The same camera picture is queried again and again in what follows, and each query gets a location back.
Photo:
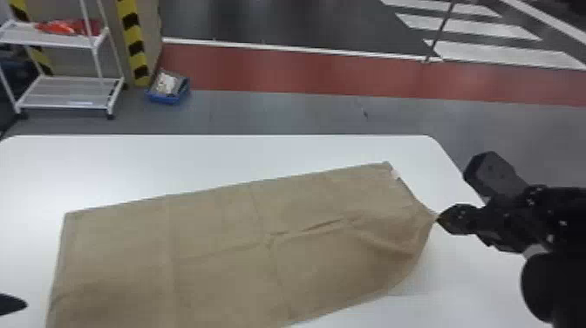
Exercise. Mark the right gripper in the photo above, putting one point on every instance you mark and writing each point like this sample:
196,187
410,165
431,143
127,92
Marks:
506,224

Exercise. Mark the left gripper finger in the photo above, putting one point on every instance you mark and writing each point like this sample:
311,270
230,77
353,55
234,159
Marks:
10,304

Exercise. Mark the beige towel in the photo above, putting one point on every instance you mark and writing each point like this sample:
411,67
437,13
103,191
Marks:
238,247

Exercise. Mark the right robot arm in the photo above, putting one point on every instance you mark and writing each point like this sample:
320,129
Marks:
561,275

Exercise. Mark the grey pole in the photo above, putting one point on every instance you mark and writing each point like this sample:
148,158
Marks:
440,27

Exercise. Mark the blue basket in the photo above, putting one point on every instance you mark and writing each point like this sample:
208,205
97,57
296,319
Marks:
168,87

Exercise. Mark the red snack packet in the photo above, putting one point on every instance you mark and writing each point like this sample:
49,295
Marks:
64,27

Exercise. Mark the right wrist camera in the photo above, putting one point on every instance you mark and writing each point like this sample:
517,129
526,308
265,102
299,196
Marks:
494,176

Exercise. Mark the yellow black striped post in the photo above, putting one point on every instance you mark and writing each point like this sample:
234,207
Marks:
39,57
133,41

